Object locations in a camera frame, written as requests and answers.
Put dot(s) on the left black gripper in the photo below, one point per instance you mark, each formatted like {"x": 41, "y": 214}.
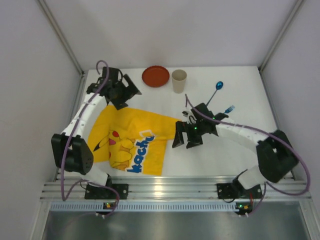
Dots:
{"x": 122, "y": 90}

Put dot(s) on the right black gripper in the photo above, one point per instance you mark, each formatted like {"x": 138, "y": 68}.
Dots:
{"x": 189, "y": 131}

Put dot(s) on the yellow Pikachu cloth placemat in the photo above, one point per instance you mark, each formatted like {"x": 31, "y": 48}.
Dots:
{"x": 131, "y": 140}

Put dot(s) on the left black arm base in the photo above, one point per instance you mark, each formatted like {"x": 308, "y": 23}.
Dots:
{"x": 99, "y": 193}

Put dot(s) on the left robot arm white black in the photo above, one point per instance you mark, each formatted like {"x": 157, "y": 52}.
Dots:
{"x": 70, "y": 148}

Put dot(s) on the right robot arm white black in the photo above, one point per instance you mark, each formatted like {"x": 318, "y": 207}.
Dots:
{"x": 274, "y": 159}

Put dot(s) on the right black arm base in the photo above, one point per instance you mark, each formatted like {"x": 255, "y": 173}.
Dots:
{"x": 225, "y": 191}

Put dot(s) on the red round plate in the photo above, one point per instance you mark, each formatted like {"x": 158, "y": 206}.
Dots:
{"x": 155, "y": 76}

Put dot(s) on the blue metal fork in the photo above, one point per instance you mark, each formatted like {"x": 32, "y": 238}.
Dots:
{"x": 229, "y": 109}

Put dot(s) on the beige paper cup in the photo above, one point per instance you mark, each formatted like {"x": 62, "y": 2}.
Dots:
{"x": 179, "y": 78}

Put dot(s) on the blue metal spoon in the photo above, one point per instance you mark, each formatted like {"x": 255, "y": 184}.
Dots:
{"x": 219, "y": 85}

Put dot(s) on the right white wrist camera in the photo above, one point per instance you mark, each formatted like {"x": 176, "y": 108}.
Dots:
{"x": 190, "y": 118}

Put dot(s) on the right aluminium frame post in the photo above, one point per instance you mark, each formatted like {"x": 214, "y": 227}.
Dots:
{"x": 294, "y": 11}

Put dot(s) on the aluminium frame post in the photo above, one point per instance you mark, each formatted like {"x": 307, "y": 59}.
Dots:
{"x": 294, "y": 11}
{"x": 44, "y": 7}

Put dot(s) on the aluminium mounting rail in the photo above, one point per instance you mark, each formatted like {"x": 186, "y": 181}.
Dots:
{"x": 165, "y": 188}

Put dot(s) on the left aluminium frame post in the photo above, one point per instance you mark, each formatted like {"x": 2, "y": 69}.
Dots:
{"x": 44, "y": 7}

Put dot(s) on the perforated metal cable duct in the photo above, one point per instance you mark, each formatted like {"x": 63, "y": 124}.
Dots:
{"x": 150, "y": 206}

